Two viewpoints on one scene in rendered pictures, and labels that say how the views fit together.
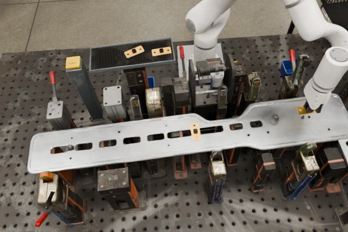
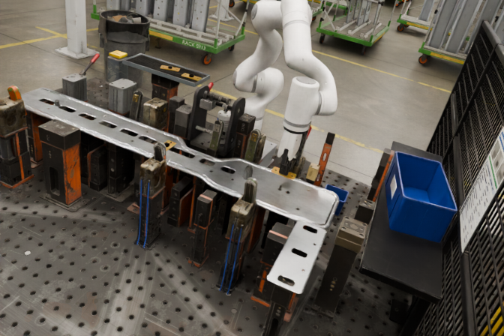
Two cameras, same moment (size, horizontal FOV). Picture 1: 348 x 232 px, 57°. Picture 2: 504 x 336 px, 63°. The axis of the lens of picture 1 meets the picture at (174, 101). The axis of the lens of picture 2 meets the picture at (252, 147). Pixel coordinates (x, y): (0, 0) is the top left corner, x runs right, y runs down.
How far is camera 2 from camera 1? 1.08 m
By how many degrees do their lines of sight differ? 31
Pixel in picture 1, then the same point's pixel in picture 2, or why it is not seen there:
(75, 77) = (112, 68)
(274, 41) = (341, 180)
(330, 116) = (311, 203)
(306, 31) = (286, 51)
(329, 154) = (278, 227)
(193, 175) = not seen: hidden behind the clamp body
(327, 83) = (289, 112)
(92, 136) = (82, 108)
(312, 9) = (298, 32)
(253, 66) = not seen: hidden behind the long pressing
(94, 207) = (34, 185)
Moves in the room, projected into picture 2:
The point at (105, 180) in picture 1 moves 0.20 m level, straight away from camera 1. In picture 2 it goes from (52, 124) to (66, 102)
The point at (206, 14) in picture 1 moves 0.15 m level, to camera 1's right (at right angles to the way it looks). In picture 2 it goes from (248, 65) to (280, 75)
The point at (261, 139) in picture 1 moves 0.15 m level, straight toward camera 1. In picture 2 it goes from (220, 179) to (180, 187)
